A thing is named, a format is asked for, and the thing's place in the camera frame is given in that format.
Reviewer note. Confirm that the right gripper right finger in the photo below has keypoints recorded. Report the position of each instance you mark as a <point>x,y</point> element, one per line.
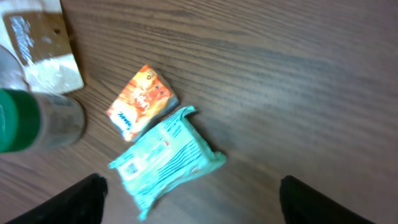
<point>302,204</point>

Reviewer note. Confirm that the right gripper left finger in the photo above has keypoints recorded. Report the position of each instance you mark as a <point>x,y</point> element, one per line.
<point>82,203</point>

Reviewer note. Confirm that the green lid jar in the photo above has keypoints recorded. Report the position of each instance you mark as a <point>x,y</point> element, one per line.
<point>39,121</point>

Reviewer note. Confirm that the mint green wipes pack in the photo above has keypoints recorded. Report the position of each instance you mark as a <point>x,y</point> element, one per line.
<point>169,154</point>

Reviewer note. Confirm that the orange small packet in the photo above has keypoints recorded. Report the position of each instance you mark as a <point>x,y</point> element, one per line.
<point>145,98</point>

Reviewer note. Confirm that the beige brown snack bag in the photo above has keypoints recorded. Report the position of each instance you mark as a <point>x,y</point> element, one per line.
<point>35,48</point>

